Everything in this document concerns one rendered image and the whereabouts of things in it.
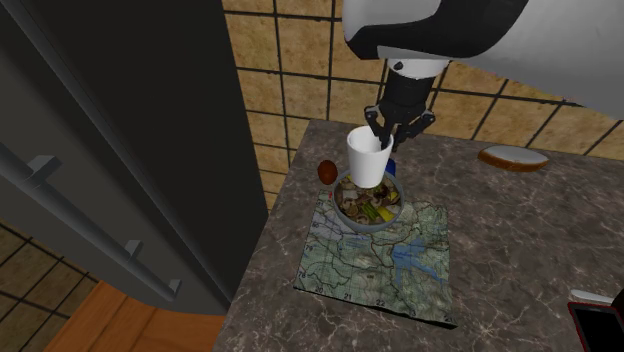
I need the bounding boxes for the brown egg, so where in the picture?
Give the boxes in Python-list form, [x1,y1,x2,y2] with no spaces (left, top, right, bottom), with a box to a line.
[317,159,339,186]

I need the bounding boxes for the paper map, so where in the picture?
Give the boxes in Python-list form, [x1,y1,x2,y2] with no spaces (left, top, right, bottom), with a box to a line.
[292,187,459,327]

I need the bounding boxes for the grey bowl of vegetables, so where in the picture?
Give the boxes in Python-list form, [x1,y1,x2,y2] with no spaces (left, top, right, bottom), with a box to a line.
[331,169,405,234]

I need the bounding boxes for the white flat object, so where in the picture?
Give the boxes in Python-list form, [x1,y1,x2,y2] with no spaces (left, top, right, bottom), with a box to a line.
[569,288,616,306]

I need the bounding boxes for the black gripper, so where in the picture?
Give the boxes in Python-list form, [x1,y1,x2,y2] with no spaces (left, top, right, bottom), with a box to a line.
[363,71,437,153]

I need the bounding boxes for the slice of bread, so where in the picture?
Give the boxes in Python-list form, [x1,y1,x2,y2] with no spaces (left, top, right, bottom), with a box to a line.
[477,144,551,173]

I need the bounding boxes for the white cup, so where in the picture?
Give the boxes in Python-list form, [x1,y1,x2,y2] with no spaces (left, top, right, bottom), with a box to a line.
[346,125,395,189]

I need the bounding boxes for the dark grey refrigerator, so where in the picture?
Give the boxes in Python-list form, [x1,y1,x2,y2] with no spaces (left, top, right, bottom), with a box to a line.
[0,0,270,317]

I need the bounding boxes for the red phone with black screen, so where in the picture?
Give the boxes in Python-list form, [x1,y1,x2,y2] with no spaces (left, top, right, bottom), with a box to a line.
[567,301,624,352]

